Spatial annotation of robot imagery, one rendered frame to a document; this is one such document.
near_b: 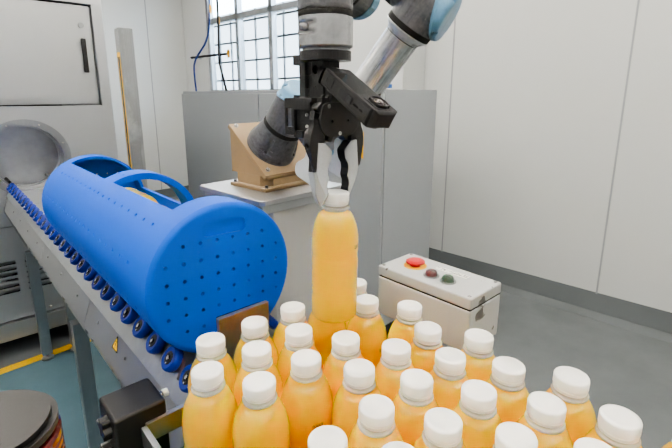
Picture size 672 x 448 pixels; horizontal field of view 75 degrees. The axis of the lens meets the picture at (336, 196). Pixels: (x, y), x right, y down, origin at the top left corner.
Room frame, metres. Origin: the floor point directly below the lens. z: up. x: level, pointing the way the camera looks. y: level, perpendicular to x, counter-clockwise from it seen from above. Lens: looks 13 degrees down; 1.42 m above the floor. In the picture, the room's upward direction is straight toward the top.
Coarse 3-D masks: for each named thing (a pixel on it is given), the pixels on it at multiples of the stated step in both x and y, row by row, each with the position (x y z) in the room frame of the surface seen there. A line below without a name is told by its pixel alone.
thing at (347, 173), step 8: (336, 144) 0.65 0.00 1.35; (344, 144) 0.63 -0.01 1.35; (352, 144) 0.63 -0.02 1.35; (336, 152) 0.66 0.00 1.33; (344, 152) 0.62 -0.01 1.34; (352, 152) 0.63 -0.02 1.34; (336, 160) 0.66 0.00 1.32; (344, 160) 0.63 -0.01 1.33; (352, 160) 0.63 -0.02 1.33; (328, 168) 0.68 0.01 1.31; (336, 168) 0.66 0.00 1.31; (344, 168) 0.63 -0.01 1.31; (352, 168) 0.63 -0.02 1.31; (344, 176) 0.63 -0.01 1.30; (352, 176) 0.63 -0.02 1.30; (344, 184) 0.63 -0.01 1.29; (352, 184) 0.63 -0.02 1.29
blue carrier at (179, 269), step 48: (48, 192) 1.24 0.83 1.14; (96, 192) 1.00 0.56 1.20; (144, 192) 1.42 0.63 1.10; (96, 240) 0.87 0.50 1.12; (144, 240) 0.72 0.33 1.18; (192, 240) 0.71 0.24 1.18; (240, 240) 0.77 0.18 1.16; (144, 288) 0.66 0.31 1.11; (192, 288) 0.70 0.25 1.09; (240, 288) 0.77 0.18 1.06; (192, 336) 0.70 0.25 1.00
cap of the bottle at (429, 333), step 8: (416, 328) 0.57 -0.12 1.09; (424, 328) 0.57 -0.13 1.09; (432, 328) 0.57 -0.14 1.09; (440, 328) 0.57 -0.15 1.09; (416, 336) 0.57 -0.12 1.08; (424, 336) 0.56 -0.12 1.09; (432, 336) 0.56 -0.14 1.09; (440, 336) 0.56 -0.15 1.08; (424, 344) 0.56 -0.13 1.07; (432, 344) 0.56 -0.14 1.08
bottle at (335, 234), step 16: (336, 208) 0.60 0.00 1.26; (320, 224) 0.60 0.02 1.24; (336, 224) 0.59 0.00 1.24; (352, 224) 0.60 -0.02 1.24; (320, 240) 0.59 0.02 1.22; (336, 240) 0.59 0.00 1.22; (352, 240) 0.60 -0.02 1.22; (320, 256) 0.59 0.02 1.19; (336, 256) 0.59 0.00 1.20; (352, 256) 0.60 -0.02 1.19; (320, 272) 0.59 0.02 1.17; (336, 272) 0.59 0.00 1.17; (352, 272) 0.60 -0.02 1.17; (320, 288) 0.59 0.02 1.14; (336, 288) 0.59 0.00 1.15; (352, 288) 0.60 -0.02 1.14; (320, 304) 0.59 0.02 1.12; (336, 304) 0.59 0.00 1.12; (352, 304) 0.60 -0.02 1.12; (320, 320) 0.59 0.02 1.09; (336, 320) 0.59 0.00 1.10
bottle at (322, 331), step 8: (312, 320) 0.67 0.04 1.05; (312, 328) 0.66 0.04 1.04; (320, 328) 0.66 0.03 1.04; (328, 328) 0.66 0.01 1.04; (336, 328) 0.66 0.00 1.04; (344, 328) 0.67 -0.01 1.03; (320, 336) 0.65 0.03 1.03; (328, 336) 0.65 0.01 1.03; (320, 344) 0.65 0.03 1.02; (328, 344) 0.65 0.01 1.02; (320, 352) 0.65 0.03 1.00; (328, 352) 0.65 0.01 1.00
